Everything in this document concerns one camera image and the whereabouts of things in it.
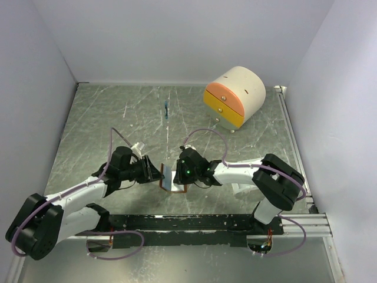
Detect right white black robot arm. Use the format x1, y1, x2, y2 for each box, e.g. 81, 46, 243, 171
173, 147, 306, 235

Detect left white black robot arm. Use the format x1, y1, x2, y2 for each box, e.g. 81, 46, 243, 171
5, 146, 164, 260

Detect white plastic card tray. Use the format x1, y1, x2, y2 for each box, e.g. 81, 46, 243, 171
232, 183, 257, 198

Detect brown leather card holder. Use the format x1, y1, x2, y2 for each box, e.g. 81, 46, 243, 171
159, 163, 187, 193

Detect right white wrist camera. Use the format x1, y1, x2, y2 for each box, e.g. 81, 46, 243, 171
180, 144, 196, 151

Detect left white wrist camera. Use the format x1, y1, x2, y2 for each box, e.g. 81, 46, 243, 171
131, 141, 145, 158

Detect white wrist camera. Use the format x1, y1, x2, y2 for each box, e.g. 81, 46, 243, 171
131, 141, 145, 158
180, 144, 196, 151

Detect cream mini drawer cabinet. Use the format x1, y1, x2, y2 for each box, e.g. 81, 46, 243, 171
203, 66, 266, 131

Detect blue mark on table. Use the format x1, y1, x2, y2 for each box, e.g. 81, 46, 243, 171
164, 100, 169, 120

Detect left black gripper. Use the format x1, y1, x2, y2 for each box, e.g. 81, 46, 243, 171
120, 154, 165, 184

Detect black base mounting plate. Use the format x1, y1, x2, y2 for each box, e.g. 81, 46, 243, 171
108, 214, 283, 248

